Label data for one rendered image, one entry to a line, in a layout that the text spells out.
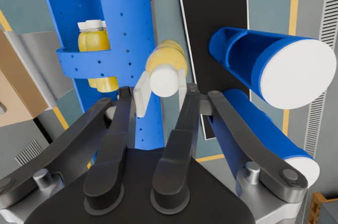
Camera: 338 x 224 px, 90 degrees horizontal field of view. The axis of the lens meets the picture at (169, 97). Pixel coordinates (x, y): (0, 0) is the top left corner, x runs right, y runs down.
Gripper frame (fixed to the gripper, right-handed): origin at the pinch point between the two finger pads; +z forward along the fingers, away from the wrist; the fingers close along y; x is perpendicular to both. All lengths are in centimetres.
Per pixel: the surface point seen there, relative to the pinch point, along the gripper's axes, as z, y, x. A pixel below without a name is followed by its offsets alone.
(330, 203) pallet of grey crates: 144, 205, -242
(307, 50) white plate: 45, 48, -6
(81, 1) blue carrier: 45, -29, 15
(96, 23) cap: 28.7, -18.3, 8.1
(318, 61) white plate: 45, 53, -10
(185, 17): 132, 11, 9
